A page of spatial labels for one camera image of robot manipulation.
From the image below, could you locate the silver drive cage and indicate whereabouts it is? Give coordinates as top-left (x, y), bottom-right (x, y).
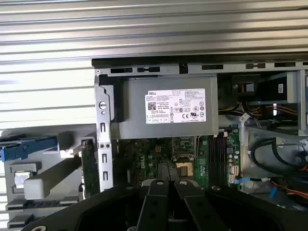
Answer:
top-left (287, 69), bottom-right (308, 136)

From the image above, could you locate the grey parts rack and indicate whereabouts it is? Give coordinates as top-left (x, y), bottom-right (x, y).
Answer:
top-left (0, 125), bottom-right (98, 229)

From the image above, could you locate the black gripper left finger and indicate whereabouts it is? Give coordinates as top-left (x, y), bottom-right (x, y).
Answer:
top-left (19, 164), bottom-right (170, 231)

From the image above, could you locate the multicoloured power wire bundle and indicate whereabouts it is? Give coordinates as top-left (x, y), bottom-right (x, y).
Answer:
top-left (218, 101), bottom-right (263, 121)

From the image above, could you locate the black data cable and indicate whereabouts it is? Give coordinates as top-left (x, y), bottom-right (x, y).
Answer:
top-left (247, 138), bottom-right (308, 174)

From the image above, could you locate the green motherboard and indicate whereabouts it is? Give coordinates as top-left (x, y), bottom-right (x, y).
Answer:
top-left (119, 131), bottom-right (241, 193)

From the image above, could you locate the orange and red wire bundle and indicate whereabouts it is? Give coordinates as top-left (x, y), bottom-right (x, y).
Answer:
top-left (247, 103), bottom-right (299, 116)

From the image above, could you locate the silver CPU chip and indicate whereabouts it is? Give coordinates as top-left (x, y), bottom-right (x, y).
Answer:
top-left (14, 171), bottom-right (31, 189)

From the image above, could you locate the green graphics card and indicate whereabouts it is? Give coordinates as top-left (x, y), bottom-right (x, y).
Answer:
top-left (80, 138), bottom-right (101, 200)

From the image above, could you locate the CPU socket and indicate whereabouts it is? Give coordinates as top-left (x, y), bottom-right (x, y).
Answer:
top-left (175, 162), bottom-right (194, 180)

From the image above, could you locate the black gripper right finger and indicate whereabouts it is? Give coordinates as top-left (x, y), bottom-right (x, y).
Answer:
top-left (168, 164), bottom-right (308, 231)

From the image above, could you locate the grey power supply unit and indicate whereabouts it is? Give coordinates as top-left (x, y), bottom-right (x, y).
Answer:
top-left (113, 76), bottom-right (219, 140)

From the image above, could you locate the black and silver PC case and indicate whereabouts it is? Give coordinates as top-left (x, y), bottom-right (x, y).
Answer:
top-left (91, 56), bottom-right (308, 212)

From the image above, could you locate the thin metal locking lever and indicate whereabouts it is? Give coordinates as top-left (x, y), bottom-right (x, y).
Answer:
top-left (195, 136), bottom-right (202, 165)

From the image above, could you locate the black RAM slot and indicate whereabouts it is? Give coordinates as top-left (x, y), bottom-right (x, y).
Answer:
top-left (208, 136), bottom-right (214, 186)
top-left (218, 136), bottom-right (223, 186)
top-left (213, 136), bottom-right (218, 186)
top-left (222, 136), bottom-right (228, 186)

